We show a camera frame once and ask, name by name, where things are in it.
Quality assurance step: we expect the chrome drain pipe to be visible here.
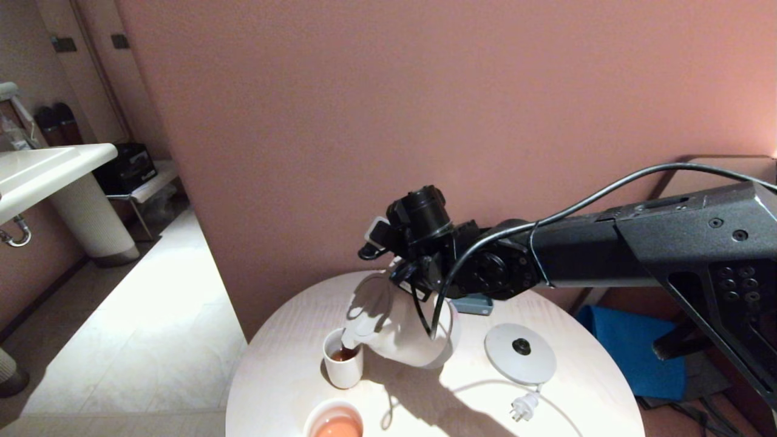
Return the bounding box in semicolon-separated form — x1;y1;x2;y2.
0;214;32;248

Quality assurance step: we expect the white kettle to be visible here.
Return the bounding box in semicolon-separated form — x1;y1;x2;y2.
341;270;460;370

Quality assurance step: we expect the black box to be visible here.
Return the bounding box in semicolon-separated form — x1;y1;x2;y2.
93;143;158;195

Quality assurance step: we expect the blue cloth on floor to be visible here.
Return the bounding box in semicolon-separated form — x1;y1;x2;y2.
575;305;688;399

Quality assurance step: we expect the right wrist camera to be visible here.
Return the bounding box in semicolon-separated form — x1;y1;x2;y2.
358;215;399;262

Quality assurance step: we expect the small blue-grey box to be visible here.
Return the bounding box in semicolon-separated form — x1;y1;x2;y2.
450;293;494;317

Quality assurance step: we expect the dark bottle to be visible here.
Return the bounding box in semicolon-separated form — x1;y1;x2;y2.
35;106;63;147
54;102;83;145

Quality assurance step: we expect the ribbed round stool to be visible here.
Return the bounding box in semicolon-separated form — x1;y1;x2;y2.
0;347;30;399

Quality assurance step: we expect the white ribbed sink pedestal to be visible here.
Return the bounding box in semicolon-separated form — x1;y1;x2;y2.
47;172;141;268

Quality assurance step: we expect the white cup with tea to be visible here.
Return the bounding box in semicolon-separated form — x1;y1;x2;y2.
303;398;365;437
322;328;365;390

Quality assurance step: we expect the white sink basin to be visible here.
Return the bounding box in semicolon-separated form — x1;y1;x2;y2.
0;143;118;226

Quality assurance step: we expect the white power cord with plug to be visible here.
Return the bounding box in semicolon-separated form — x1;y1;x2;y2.
381;379;586;437

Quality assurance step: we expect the white metal-legged stool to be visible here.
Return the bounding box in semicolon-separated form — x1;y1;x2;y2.
107;160;180;243

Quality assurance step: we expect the white round kettle base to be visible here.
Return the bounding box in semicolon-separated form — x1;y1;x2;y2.
484;323;557;386

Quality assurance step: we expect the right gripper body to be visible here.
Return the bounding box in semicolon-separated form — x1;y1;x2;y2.
390;255;455;302

